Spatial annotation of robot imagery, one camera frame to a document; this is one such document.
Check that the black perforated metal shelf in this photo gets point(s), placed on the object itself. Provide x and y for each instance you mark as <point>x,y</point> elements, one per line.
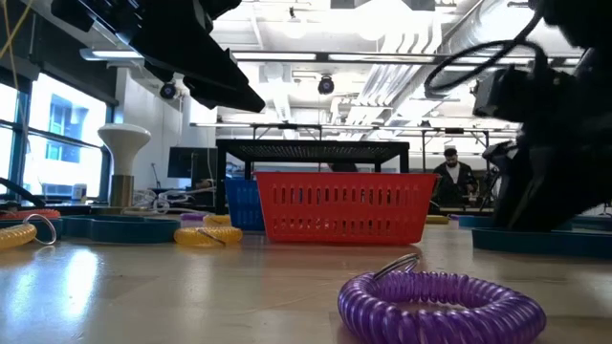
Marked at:
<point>311,152</point>

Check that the black background rig frame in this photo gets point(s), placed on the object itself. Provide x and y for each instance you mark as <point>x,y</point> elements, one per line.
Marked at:
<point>287,125</point>

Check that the black ceiling camera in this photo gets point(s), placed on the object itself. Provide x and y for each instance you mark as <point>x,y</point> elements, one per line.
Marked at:
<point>168,91</point>
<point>326,86</point>

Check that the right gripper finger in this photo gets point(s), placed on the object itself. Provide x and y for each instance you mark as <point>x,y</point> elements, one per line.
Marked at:
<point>550,205</point>
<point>514,191</point>

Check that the black computer monitor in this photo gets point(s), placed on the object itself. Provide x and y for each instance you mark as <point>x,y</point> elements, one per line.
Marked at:
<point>191,162</point>

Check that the person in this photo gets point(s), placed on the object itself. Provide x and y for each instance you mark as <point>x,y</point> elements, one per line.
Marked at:
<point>454,177</point>

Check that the red plastic basket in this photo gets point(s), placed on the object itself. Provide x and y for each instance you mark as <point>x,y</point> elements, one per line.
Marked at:
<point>344,211</point>

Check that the white brass desk lamp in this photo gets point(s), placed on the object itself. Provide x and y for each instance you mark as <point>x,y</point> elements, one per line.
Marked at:
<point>123,143</point>

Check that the blue plastic basket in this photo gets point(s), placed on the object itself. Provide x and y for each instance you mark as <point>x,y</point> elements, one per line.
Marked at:
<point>241,205</point>

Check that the small white container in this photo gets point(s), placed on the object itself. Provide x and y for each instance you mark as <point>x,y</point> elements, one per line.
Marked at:
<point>79,192</point>

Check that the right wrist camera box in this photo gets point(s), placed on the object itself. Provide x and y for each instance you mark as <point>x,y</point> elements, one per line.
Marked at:
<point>497,93</point>

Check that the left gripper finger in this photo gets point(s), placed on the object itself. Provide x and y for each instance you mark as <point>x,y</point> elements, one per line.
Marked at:
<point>215,57</point>
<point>201,91</point>

